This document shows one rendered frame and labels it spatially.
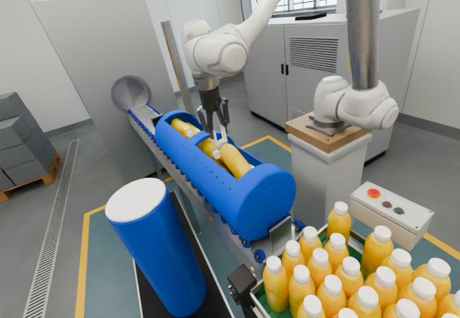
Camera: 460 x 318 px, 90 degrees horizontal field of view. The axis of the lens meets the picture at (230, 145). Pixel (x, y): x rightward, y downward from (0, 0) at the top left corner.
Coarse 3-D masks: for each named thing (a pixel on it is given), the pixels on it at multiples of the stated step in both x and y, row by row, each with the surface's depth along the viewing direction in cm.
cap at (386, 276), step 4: (380, 268) 56; (384, 268) 56; (388, 268) 56; (376, 272) 56; (380, 272) 55; (384, 272) 55; (388, 272) 55; (392, 272) 55; (376, 276) 56; (380, 276) 55; (384, 276) 55; (388, 276) 54; (392, 276) 54; (380, 280) 55; (384, 280) 54; (388, 280) 54; (392, 280) 53; (384, 284) 55; (388, 284) 54
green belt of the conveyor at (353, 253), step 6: (324, 234) 90; (324, 240) 87; (348, 246) 84; (354, 252) 82; (360, 258) 80; (264, 294) 75; (258, 300) 74; (264, 300) 73; (264, 306) 72; (288, 306) 71; (270, 312) 70; (276, 312) 70; (282, 312) 70; (288, 312) 70
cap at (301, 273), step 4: (296, 268) 60; (300, 268) 59; (304, 268) 59; (296, 272) 59; (300, 272) 59; (304, 272) 58; (308, 272) 58; (296, 276) 58; (300, 276) 58; (304, 276) 58; (308, 276) 57; (300, 280) 58; (304, 280) 57
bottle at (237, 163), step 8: (224, 144) 91; (224, 152) 88; (232, 152) 87; (224, 160) 88; (232, 160) 85; (240, 160) 85; (232, 168) 85; (240, 168) 83; (248, 168) 84; (240, 176) 83
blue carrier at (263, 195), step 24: (168, 120) 140; (192, 120) 149; (168, 144) 120; (192, 144) 103; (192, 168) 98; (216, 168) 86; (264, 168) 78; (216, 192) 82; (240, 192) 74; (264, 192) 76; (288, 192) 84; (240, 216) 74; (264, 216) 81
